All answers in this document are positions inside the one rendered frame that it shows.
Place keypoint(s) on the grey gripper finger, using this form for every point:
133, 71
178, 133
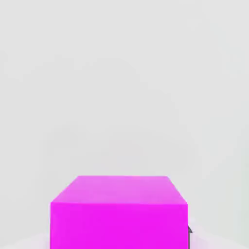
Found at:
189, 233

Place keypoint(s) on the small magenta cube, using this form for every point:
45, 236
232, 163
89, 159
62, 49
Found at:
118, 221

